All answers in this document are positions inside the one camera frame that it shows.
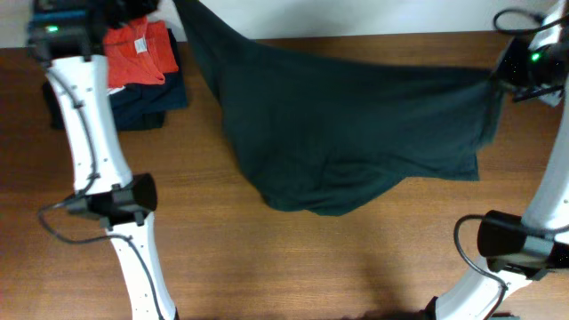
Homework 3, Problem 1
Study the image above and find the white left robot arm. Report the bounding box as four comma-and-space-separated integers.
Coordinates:
28, 0, 179, 319

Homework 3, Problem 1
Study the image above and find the red folded shirt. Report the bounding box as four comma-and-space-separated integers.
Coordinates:
103, 17, 179, 89

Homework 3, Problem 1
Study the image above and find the navy folded shirt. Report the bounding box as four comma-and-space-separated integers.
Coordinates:
107, 28, 188, 131

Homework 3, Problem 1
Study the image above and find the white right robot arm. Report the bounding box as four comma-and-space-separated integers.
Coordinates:
426, 1, 568, 319

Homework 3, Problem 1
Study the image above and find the dark green t-shirt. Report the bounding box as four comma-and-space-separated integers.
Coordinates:
175, 1, 504, 216

